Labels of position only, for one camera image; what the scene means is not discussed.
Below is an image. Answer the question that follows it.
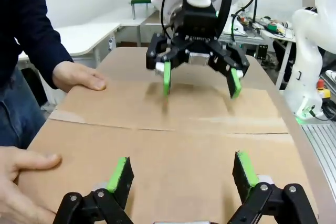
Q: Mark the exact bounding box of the yellow emergency stop button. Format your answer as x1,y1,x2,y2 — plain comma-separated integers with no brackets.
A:
317,79,332,99

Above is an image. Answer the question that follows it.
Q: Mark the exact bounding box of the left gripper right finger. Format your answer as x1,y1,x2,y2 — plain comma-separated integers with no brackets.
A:
232,150,319,224

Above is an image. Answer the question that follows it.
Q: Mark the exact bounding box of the aluminium rail base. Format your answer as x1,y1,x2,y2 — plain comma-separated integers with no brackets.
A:
298,121,336,204

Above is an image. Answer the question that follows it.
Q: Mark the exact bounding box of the black right arm cable sleeve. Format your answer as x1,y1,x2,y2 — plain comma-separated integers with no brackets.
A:
216,0,235,40

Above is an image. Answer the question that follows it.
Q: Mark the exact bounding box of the small black box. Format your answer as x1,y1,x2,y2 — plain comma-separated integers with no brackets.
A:
255,44,269,61

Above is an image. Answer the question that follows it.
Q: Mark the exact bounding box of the white cluttered workbench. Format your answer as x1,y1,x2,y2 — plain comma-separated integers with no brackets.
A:
217,16,297,89

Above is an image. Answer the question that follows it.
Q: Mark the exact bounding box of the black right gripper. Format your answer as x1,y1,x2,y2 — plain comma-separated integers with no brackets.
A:
145,0,251,100

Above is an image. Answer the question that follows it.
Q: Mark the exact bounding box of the person in dark sweater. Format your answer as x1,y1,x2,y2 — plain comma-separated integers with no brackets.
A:
0,64,50,151

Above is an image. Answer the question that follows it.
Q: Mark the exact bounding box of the white table with rounded corner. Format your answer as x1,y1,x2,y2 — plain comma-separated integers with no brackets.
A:
17,22,122,70

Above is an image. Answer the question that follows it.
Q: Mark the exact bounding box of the brown cardboard box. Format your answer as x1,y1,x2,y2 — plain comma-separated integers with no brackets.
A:
15,79,320,224

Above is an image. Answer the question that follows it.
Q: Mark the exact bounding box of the person's left forearm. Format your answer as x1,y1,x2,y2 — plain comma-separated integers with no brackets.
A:
0,0,75,90

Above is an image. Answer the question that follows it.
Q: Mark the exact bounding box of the person's right hand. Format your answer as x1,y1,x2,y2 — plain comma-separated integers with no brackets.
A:
0,146,63,224

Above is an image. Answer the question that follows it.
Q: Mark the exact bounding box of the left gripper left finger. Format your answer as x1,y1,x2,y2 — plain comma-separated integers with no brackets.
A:
52,156,135,224

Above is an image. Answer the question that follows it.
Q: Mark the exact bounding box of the person's left hand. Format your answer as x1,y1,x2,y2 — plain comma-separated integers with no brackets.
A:
52,61,108,94

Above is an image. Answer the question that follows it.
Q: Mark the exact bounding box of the white desk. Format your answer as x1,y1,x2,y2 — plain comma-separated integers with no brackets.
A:
119,8,159,48

